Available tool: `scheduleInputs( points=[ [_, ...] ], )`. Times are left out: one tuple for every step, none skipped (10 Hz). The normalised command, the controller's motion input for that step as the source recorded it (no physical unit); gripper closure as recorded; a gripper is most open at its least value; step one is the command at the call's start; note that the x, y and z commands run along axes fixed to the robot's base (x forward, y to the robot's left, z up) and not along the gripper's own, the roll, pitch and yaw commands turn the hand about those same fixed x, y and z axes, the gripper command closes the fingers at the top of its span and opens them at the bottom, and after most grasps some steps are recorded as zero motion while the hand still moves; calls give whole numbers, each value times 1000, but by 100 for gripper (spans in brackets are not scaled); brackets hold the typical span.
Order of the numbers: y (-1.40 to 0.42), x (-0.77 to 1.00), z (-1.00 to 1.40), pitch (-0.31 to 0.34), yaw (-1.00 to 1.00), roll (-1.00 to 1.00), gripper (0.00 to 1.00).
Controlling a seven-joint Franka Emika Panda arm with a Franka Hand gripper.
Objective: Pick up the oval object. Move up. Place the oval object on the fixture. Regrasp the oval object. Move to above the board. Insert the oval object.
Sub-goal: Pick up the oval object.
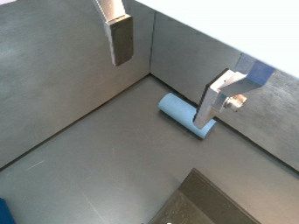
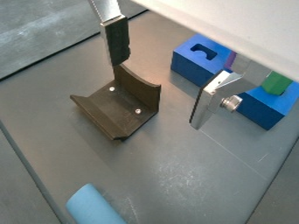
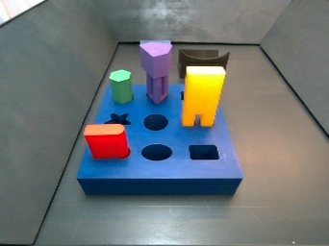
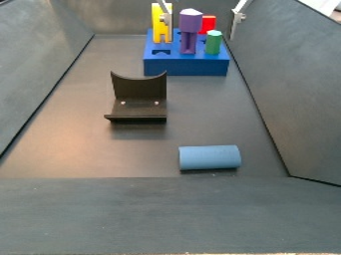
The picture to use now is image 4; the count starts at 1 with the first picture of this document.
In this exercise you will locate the black curved fixture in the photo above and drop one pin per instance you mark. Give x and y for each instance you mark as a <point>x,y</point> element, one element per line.
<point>141,99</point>

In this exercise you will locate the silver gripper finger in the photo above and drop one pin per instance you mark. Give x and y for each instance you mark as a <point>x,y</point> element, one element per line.
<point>165,23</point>
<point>239,15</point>

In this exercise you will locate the purple pentagon block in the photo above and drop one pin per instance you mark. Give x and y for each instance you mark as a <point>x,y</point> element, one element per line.
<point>189,25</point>

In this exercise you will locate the green hexagon block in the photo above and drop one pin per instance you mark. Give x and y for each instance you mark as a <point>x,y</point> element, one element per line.
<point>213,42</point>

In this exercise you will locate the light blue oval cylinder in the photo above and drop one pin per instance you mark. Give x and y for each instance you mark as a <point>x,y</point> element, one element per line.
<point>209,157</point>

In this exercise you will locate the blue shape sorter base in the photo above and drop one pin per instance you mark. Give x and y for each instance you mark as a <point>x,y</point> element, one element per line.
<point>164,58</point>

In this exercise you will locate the yellow arch block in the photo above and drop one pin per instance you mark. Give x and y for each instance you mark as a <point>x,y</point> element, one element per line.
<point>157,11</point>

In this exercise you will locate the red rounded block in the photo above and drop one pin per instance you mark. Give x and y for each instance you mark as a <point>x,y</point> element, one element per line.
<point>208,24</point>

